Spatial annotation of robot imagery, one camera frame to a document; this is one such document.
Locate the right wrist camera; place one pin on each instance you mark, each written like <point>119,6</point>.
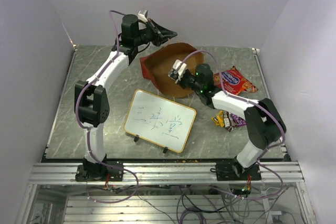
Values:
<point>180,67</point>

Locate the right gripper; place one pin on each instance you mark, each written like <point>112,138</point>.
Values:
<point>180,82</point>

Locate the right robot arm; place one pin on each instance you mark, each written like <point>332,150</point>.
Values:
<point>264,124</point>

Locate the small whiteboard with stand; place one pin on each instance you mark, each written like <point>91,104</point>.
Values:
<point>160,121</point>

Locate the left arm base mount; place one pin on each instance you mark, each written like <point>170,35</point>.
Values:
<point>95,172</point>

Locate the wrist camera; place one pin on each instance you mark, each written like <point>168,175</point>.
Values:
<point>143,15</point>
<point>180,67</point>

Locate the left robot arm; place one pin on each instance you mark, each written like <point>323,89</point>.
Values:
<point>91,105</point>

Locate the purple candy packet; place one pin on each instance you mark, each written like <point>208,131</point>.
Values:
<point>239,122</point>

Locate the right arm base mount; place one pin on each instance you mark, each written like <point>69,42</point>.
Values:
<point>230,170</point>

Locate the yellow m&m's packet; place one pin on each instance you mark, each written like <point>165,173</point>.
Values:
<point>219,119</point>

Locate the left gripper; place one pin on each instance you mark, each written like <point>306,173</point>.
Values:
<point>161,34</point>

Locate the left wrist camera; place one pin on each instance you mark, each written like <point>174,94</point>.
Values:
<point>143,15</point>

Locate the red chips bag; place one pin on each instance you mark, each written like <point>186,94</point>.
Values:
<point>234,82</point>

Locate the aluminium rail frame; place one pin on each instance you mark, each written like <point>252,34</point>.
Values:
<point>165,174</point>

